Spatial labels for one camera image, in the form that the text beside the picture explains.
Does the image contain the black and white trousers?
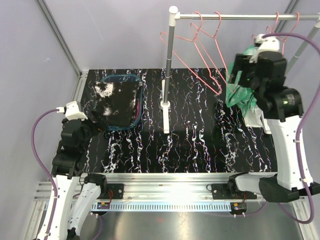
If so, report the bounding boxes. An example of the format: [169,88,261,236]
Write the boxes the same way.
[92,81,142,128]

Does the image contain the pink wire hanger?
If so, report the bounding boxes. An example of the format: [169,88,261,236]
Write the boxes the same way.
[250,12,288,46]
[264,11,302,56]
[190,11,237,93]
[159,5,223,102]

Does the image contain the pink trousers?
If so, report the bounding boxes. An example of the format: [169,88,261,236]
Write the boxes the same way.
[134,100,141,121]

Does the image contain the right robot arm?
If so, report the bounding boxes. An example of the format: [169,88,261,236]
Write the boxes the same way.
[226,51,320,203]

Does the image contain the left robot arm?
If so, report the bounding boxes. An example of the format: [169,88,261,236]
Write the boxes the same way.
[31,116,109,240]

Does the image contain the green and white trousers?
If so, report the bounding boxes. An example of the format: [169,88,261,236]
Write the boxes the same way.
[225,61,257,117]

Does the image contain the teal transparent plastic bin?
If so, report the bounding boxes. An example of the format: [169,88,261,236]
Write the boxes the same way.
[94,74,143,131]

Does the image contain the white garment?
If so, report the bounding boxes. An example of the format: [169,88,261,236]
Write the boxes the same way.
[244,105,272,135]

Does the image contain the metal clothes rack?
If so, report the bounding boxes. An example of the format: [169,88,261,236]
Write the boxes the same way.
[160,5,320,134]

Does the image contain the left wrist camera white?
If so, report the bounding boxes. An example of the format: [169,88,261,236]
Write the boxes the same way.
[56,101,88,121]

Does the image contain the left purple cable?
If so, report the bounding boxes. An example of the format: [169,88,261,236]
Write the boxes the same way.
[33,108,106,240]

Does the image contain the aluminium mounting rail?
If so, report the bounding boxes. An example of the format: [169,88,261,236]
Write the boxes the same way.
[33,171,288,213]

